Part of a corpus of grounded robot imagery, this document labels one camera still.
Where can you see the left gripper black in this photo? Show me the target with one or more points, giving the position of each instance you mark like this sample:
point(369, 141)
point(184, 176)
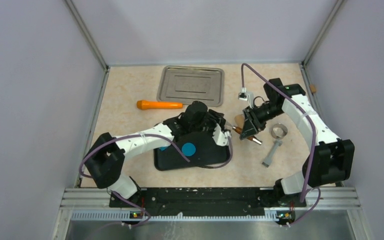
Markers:
point(215, 117)

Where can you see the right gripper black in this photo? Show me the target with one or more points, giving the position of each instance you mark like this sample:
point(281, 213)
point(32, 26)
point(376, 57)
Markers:
point(249, 128)

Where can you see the wooden rolling pin roller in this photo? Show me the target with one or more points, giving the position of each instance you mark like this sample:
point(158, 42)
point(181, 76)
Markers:
point(239, 120)

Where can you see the black baking tray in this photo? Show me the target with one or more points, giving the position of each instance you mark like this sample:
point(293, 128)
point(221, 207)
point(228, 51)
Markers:
point(207, 153)

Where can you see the round metal cookie cutter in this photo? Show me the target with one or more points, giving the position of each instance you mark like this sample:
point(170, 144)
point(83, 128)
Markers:
point(278, 131)

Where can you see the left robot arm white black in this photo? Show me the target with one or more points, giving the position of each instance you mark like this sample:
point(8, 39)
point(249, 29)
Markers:
point(106, 158)

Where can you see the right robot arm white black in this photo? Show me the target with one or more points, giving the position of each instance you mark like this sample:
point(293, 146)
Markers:
point(330, 159)

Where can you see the round blue dough wrapper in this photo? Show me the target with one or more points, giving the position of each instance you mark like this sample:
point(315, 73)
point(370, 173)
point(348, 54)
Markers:
point(188, 149)

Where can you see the silver metal tray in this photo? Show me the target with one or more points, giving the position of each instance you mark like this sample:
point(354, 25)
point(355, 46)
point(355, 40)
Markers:
point(186, 84)

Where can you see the grey dumbbell-shaped tool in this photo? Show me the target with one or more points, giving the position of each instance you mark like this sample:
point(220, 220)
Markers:
point(267, 161)

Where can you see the small wooden cork piece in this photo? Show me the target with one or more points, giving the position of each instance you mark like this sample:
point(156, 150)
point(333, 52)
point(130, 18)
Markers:
point(312, 88)

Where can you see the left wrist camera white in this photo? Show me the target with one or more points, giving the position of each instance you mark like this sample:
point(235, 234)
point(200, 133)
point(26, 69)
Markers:
point(221, 137)

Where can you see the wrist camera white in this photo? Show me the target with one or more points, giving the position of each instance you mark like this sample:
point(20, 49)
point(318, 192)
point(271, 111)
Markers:
point(221, 137)
point(247, 96)

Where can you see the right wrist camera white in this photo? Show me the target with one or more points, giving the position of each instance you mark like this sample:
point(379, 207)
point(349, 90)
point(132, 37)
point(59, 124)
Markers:
point(247, 96)

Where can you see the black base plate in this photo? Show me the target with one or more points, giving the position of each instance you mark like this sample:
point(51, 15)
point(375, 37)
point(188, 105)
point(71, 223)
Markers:
point(211, 201)

